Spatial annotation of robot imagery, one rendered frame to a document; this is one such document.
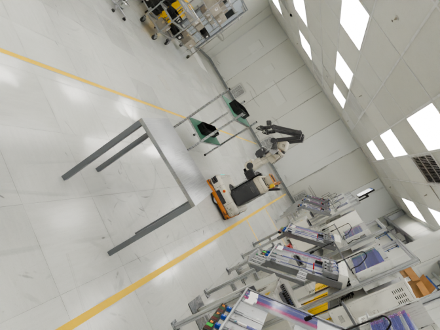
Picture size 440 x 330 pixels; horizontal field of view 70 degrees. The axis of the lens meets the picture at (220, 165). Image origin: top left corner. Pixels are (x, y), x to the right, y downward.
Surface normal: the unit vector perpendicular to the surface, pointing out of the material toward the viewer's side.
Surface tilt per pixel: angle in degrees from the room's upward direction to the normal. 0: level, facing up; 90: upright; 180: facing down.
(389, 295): 90
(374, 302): 90
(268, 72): 90
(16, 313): 0
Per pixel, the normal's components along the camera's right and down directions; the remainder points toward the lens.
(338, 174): -0.32, -0.01
